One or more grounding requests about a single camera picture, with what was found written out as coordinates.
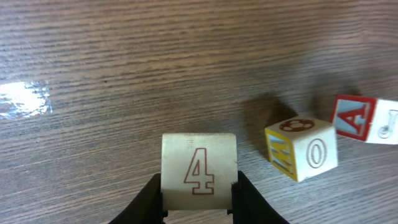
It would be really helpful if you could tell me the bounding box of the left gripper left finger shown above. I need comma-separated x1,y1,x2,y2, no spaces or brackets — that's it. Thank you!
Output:
109,173,168,224

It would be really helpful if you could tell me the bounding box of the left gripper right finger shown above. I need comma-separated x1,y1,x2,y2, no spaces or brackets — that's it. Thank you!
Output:
227,170,289,224

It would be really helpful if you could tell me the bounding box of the wooden block number four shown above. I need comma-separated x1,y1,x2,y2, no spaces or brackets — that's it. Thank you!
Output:
160,133,238,210

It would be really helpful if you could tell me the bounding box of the wooden block yellow side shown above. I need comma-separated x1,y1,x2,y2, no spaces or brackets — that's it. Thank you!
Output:
264,116,338,182

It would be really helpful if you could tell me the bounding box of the wooden block red A side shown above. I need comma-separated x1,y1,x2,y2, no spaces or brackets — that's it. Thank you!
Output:
331,95,397,145

